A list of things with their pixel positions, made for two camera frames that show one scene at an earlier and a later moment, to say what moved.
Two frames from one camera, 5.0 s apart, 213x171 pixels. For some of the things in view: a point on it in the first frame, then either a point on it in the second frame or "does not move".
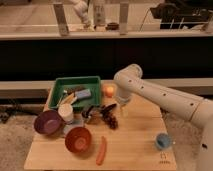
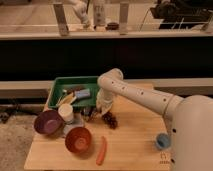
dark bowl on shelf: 112,26 does not move
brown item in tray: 71,90 does not move
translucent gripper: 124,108 -> 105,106
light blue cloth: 77,122 does not move
